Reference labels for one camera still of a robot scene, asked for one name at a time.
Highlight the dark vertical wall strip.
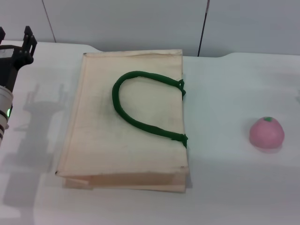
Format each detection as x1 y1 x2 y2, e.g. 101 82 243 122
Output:
197 0 210 57

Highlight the pink toy peach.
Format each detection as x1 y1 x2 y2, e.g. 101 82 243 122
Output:
249 116 286 154

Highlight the cream handbag with green handles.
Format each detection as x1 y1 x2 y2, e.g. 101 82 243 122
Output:
55 49 189 194

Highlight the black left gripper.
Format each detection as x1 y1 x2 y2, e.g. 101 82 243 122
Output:
0 25 38 91

